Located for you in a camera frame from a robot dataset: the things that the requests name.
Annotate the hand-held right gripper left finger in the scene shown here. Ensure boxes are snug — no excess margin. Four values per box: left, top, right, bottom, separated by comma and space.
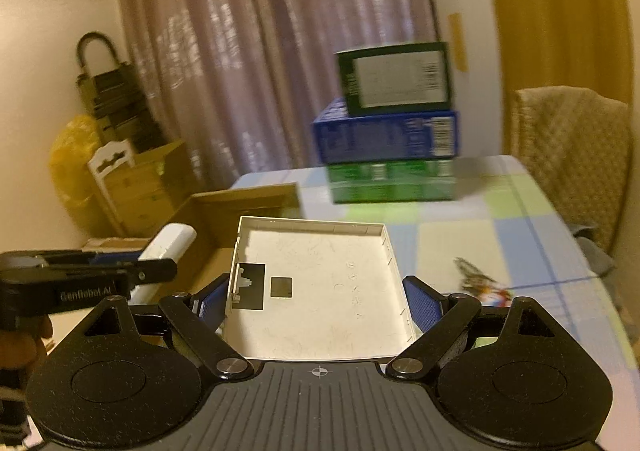
60, 275, 255, 379

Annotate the person's left hand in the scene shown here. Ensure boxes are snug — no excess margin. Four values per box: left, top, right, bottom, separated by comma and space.
0, 313, 54, 373

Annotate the red and white cat toy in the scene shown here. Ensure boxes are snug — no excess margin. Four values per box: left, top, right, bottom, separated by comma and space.
482, 282, 517, 308

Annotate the white tray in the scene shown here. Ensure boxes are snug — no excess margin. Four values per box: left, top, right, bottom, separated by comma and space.
222, 216, 418, 362

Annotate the yellow wall strip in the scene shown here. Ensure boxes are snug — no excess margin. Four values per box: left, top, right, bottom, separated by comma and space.
448, 14, 468, 72

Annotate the blue printed box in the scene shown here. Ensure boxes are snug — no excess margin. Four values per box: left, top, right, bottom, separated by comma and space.
312, 98, 460, 164

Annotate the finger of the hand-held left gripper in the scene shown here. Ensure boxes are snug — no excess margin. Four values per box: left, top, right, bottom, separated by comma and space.
45, 252, 147, 266
46, 258, 179, 290

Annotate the yellow plastic bag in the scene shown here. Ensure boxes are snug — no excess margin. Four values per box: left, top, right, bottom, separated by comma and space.
48, 114, 108, 237

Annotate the white carved wooden board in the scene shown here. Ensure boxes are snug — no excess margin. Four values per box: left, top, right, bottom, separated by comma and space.
87, 138, 136, 237

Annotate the dark green box white label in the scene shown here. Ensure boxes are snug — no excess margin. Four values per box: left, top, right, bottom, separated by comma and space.
334, 42, 453, 118

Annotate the printed cardboard carton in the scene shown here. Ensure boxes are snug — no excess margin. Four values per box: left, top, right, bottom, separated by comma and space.
100, 140, 198, 237

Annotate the bright green box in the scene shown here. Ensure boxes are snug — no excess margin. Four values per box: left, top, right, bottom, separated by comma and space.
326, 158, 457, 204

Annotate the lilac patterned curtain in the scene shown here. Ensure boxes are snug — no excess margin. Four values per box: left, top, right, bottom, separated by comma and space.
117, 0, 438, 177

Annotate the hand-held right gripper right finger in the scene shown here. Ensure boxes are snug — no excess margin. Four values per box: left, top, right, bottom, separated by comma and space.
385, 275, 577, 379

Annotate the brown cardboard box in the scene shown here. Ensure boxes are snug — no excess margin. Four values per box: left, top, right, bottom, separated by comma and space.
50, 182, 302, 349

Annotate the chair with quilted cover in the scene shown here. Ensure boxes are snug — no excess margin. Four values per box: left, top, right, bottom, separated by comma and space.
510, 87, 633, 277

